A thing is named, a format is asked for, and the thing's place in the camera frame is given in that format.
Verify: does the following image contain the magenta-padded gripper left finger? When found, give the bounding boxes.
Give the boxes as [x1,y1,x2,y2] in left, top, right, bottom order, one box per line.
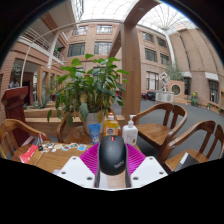
[57,142,102,190]

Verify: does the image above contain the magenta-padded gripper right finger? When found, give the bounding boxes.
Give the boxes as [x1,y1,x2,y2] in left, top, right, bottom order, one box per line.
[124,143,169,190]

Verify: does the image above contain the black computer mouse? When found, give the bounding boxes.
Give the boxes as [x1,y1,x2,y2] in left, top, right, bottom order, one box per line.
[98,134,128,177]

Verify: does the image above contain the wooden armchair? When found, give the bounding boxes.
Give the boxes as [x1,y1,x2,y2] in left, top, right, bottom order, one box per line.
[132,102,189,149]
[156,119,224,174]
[0,118,50,160]
[56,113,86,144]

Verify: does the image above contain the white pump bottle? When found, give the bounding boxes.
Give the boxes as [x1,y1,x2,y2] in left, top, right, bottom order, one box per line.
[121,114,139,147]

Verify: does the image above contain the black keys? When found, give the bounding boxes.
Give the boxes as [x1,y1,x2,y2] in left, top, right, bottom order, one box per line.
[35,133,45,152]

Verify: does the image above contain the blue tube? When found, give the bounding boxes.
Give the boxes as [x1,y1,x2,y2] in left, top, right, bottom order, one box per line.
[87,123,102,146]

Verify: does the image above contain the black notebook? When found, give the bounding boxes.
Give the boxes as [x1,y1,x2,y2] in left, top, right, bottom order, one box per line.
[173,152,200,172]

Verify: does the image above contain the red bag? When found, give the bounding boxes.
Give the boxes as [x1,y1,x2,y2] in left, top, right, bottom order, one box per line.
[18,143,39,164]

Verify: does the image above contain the yellow dish soap bottle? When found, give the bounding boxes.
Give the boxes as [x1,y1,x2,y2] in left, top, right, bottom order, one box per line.
[103,112,120,138]

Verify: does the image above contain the white air conditioner unit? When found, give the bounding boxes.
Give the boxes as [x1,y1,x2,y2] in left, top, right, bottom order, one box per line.
[155,90,175,104]

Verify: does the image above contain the green plant in white pot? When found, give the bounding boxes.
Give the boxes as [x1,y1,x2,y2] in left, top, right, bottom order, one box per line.
[46,53,130,135]

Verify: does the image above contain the potted yellow flowers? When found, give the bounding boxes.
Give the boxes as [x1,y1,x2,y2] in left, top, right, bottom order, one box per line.
[189,91,200,107]

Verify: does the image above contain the dark red wooden lectern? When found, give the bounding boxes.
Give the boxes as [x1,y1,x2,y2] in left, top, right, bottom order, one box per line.
[0,85,30,148]

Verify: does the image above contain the white sculpture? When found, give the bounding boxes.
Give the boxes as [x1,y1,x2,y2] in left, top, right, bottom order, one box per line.
[158,71,172,92]

